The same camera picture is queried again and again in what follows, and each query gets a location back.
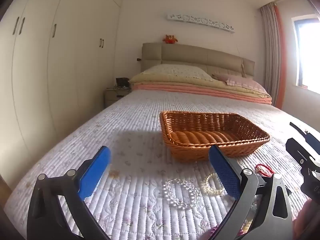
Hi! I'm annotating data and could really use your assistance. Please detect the window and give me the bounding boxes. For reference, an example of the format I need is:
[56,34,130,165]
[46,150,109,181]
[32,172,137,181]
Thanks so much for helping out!
[291,16,320,92]

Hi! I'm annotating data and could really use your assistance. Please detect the striped orange curtain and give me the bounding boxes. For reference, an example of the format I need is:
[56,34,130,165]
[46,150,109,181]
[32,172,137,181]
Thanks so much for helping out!
[260,2,278,105]

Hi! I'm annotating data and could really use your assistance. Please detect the yellowish clear coil bracelet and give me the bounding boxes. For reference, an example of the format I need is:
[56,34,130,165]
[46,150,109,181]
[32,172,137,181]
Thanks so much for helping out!
[201,172,225,195]

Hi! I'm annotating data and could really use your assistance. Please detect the person's right hand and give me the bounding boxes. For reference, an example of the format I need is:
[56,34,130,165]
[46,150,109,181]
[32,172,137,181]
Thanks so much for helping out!
[293,199,320,240]

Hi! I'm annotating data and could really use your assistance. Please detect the white wardrobe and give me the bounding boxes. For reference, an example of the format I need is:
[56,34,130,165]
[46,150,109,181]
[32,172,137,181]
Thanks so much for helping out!
[0,0,125,188]

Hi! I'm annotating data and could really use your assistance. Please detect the pink checked pillow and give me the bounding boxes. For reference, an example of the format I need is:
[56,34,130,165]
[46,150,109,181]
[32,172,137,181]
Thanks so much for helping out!
[212,73,267,92]

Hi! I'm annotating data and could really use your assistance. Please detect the clear bead bracelet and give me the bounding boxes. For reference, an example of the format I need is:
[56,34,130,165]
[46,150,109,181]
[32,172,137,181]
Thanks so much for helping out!
[162,178,200,209]

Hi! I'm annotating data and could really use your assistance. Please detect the orange plush toy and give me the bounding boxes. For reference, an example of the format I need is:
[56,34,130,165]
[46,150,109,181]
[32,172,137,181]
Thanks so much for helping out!
[162,34,178,44]

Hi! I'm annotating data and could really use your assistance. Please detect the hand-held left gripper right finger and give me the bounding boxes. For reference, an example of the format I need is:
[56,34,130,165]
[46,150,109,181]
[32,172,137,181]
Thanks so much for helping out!
[207,144,294,240]

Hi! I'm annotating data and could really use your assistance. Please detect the salmon folded blanket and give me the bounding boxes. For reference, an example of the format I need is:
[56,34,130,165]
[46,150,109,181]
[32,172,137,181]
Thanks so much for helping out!
[132,84,272,105]

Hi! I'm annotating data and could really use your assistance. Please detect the white quilted bedspread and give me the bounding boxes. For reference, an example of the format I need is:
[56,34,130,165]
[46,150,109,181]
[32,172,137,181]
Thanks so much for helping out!
[4,90,320,240]

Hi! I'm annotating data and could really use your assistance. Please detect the brown wicker basket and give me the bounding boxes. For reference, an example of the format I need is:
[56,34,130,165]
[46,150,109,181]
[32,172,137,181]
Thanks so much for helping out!
[159,110,270,162]

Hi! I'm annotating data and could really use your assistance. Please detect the black device on stand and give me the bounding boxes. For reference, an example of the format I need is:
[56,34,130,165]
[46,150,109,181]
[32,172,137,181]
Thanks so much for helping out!
[115,77,130,88]

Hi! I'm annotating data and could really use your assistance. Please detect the white floral pillow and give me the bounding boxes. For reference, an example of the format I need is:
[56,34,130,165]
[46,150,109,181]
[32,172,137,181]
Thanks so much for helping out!
[140,64,215,82]

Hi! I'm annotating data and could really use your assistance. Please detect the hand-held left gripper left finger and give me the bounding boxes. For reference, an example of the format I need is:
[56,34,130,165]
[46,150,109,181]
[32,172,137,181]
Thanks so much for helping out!
[26,145,112,240]

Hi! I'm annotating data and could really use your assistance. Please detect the beige nightstand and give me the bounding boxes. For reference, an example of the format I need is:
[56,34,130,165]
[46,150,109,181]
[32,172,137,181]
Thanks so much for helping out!
[104,87,132,109]

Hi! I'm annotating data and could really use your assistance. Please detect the beige padded headboard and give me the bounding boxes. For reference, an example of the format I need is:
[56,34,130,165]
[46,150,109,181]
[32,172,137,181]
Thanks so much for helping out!
[141,42,255,79]

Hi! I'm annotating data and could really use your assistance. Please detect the red string bracelet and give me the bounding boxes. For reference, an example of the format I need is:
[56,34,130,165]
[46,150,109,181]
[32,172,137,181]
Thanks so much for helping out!
[255,164,274,177]

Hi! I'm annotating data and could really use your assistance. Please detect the folded yellow and pink blankets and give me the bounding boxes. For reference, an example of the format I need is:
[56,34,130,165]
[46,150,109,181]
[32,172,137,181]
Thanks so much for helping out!
[129,74,272,98]

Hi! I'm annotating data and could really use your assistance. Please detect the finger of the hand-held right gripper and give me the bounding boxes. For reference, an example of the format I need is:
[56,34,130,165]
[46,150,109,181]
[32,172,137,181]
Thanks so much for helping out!
[286,137,314,165]
[289,122,320,155]

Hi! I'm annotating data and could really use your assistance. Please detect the white carved wall decoration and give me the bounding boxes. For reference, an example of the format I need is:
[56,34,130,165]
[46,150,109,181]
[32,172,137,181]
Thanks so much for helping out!
[167,12,235,34]

